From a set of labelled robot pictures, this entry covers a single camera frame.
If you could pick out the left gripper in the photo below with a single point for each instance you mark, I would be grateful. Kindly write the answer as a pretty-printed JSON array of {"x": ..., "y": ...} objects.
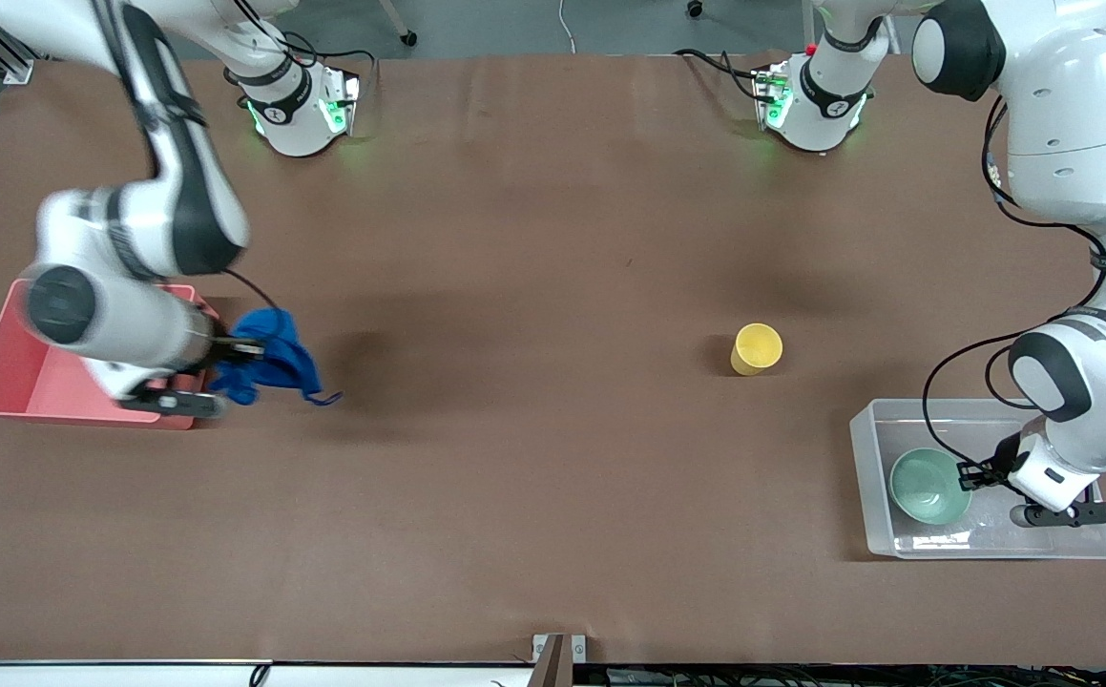
[{"x": 997, "y": 466}]

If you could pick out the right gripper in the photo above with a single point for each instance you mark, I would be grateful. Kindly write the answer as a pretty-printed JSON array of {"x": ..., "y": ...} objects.
[{"x": 226, "y": 347}]

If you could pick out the blue cloth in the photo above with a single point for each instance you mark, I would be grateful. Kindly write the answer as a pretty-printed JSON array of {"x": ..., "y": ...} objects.
[{"x": 276, "y": 367}]

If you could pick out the green bowl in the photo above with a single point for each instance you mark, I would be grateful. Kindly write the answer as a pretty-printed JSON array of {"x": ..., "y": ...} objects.
[{"x": 925, "y": 487}]

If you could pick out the yellow cup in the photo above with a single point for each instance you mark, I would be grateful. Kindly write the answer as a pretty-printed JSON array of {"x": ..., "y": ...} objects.
[{"x": 756, "y": 348}]

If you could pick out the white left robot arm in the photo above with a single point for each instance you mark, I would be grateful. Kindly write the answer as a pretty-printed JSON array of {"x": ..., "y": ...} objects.
[{"x": 1068, "y": 114}]

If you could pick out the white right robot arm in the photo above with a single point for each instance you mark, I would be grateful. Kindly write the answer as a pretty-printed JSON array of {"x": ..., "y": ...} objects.
[{"x": 171, "y": 191}]

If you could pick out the clear plastic box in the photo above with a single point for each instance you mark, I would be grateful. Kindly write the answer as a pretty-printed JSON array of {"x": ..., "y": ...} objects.
[{"x": 872, "y": 477}]

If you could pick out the brown table cover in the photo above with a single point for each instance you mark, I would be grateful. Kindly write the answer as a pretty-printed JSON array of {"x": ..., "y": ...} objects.
[{"x": 552, "y": 286}]

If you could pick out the chair caster with leg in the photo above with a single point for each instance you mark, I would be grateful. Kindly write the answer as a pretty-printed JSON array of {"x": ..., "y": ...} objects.
[{"x": 407, "y": 38}]

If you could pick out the metal table edge bracket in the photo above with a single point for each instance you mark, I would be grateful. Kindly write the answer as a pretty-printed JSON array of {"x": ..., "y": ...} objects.
[{"x": 559, "y": 658}]

